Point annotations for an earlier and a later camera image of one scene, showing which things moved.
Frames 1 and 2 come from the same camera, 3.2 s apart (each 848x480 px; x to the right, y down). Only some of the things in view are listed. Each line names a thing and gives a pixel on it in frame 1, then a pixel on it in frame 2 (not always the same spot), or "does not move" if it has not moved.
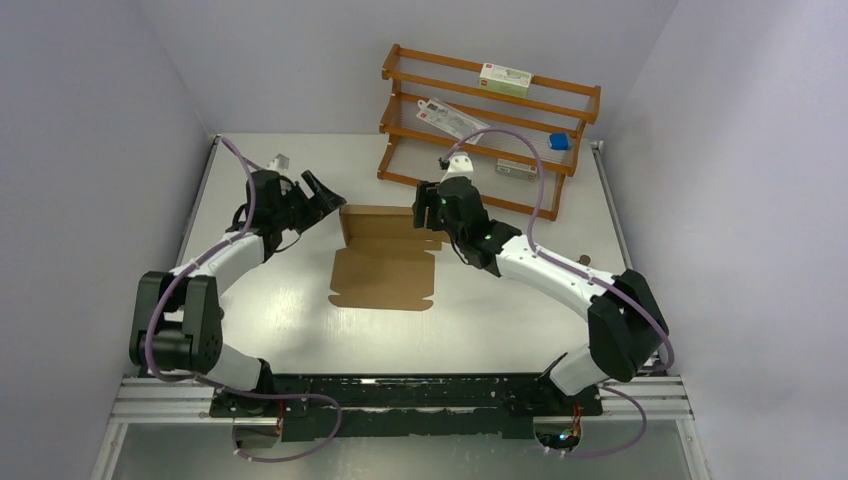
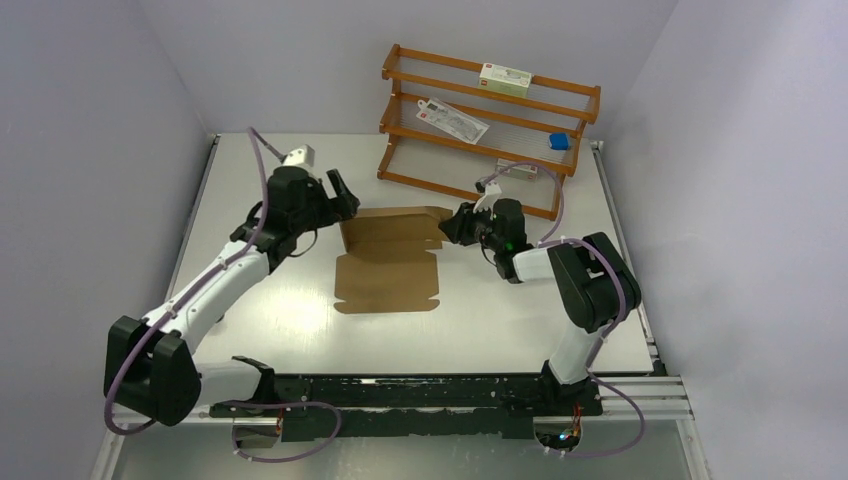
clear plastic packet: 449,120 does not move
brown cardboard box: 386,264 does not move
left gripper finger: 326,198 -> 346,203
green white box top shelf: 504,79 does not move
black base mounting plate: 406,405 does not move
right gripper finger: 427,196 -> 461,227
